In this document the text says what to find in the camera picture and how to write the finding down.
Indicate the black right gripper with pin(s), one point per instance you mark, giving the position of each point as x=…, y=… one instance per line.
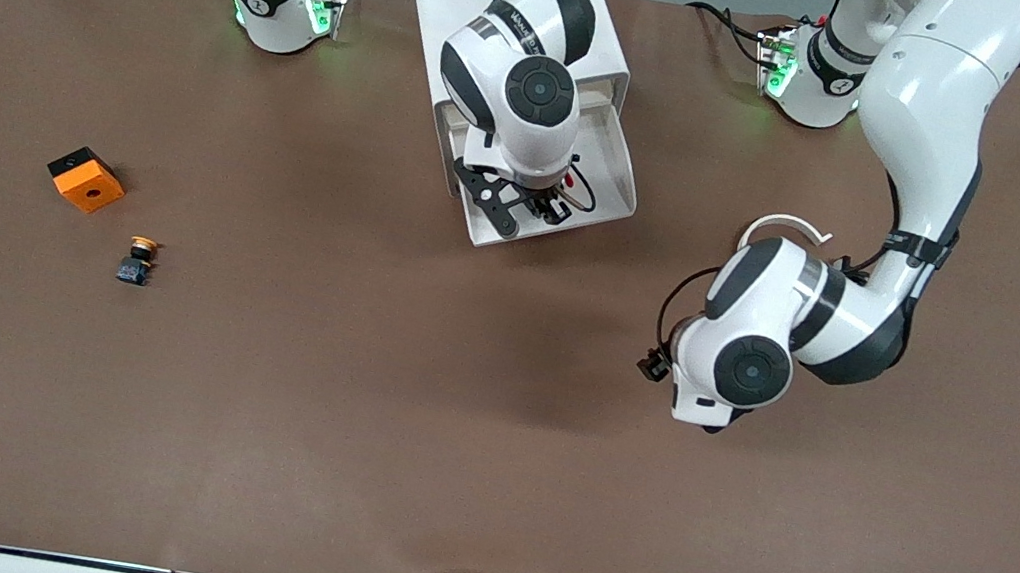
x=544, y=203

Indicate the small red button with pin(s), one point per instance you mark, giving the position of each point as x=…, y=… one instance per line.
x=570, y=177

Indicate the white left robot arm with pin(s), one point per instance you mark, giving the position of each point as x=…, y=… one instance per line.
x=931, y=107

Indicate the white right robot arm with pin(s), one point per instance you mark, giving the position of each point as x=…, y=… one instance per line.
x=539, y=89

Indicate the orange and black button box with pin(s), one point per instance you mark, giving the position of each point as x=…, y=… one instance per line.
x=90, y=185

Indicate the orange-capped push button switch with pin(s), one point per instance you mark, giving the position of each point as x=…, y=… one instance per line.
x=134, y=269

